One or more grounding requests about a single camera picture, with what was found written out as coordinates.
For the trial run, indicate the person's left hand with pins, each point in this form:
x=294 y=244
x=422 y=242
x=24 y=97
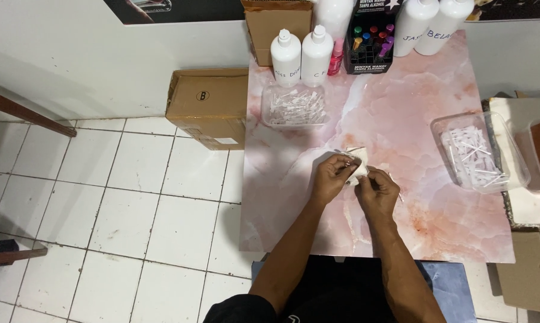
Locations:
x=327 y=179

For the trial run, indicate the person's right hand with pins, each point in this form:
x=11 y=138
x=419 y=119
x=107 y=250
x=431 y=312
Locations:
x=377 y=193

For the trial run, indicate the person's right fingers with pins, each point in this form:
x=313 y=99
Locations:
x=364 y=179

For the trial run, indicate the person's left fingers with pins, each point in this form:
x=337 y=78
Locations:
x=345 y=163

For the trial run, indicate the small clear plastic bag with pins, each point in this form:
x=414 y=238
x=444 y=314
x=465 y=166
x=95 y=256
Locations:
x=357 y=163

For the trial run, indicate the clear tray of white sprayers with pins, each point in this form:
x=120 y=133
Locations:
x=296 y=107

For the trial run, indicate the small pink spray bottle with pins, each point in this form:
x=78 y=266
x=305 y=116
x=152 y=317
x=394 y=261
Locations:
x=336 y=58

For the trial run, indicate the white plastic bottle with nozzle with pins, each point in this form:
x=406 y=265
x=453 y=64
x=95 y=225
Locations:
x=286 y=60
x=316 y=56

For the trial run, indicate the clear tub of white sprayers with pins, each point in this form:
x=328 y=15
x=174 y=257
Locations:
x=476 y=155

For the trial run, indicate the person's black clothing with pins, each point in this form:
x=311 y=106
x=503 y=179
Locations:
x=323 y=296

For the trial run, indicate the black perfume display box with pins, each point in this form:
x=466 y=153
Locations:
x=371 y=40

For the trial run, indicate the large white plastic bottle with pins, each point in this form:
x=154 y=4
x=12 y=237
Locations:
x=442 y=29
x=412 y=29
x=335 y=18

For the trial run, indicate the closed brown cardboard carton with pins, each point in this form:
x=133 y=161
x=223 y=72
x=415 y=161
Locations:
x=209 y=107

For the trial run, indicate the open brown cardboard box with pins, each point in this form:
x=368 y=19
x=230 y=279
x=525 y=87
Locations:
x=274 y=29

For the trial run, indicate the cream board with dark edge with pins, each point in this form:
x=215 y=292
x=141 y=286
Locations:
x=516 y=179

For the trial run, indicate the brown wooden plank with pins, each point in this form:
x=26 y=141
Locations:
x=9 y=256

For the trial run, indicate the dark wall poster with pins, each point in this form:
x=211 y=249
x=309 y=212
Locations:
x=171 y=10

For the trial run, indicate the brown wooden rail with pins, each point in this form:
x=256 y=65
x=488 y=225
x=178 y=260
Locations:
x=23 y=113

